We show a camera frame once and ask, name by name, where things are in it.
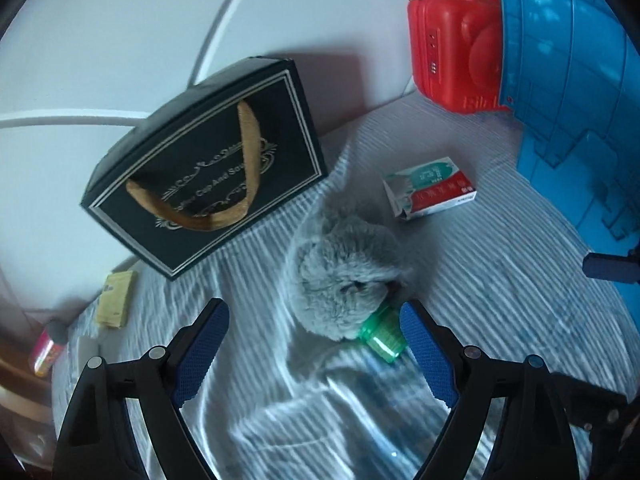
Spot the yellow paper packet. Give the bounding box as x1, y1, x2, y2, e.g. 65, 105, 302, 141
94, 271, 137, 330

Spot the green plastic cup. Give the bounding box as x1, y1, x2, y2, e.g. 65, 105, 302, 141
358, 304, 407, 363

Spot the red green flat box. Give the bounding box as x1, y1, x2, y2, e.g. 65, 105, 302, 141
383, 157, 477, 222

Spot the blue plastic storage crate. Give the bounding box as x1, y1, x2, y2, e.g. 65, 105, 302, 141
497, 0, 640, 321

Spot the grey fluffy plush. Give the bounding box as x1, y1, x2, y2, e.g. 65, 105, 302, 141
286, 203, 413, 341

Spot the red plastic case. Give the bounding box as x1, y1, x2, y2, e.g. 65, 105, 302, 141
408, 0, 506, 114

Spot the black gift bag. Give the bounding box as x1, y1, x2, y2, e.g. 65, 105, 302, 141
81, 56, 328, 280

